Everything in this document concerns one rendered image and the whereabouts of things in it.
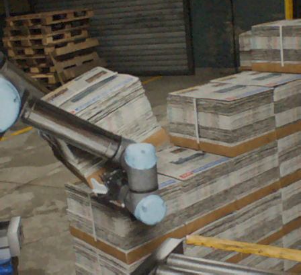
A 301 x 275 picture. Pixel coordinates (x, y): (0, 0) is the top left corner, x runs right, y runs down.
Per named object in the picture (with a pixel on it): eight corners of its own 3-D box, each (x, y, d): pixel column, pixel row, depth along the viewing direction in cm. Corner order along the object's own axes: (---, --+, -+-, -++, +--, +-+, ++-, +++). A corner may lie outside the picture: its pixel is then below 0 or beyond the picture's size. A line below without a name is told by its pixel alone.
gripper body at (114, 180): (118, 160, 157) (134, 171, 146) (131, 183, 160) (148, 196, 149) (96, 175, 155) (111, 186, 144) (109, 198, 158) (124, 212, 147)
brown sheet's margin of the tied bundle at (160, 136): (76, 178, 176) (70, 167, 174) (149, 131, 184) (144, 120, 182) (91, 190, 161) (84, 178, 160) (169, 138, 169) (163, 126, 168)
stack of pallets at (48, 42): (58, 86, 975) (48, 11, 943) (104, 85, 934) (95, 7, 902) (11, 103, 860) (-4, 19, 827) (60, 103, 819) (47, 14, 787)
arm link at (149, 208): (167, 191, 134) (170, 223, 136) (149, 179, 144) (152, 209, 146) (138, 198, 131) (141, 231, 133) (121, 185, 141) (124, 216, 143)
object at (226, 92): (166, 95, 241) (166, 93, 241) (211, 83, 258) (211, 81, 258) (228, 103, 213) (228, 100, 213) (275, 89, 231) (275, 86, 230)
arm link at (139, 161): (117, 142, 141) (121, 181, 143) (127, 152, 130) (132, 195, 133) (147, 137, 143) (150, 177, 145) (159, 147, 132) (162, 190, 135)
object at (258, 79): (207, 83, 261) (207, 80, 260) (247, 72, 278) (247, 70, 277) (269, 88, 232) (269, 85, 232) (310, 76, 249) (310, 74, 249)
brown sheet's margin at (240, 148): (168, 143, 247) (168, 134, 246) (213, 128, 264) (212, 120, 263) (232, 157, 218) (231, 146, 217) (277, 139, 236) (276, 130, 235)
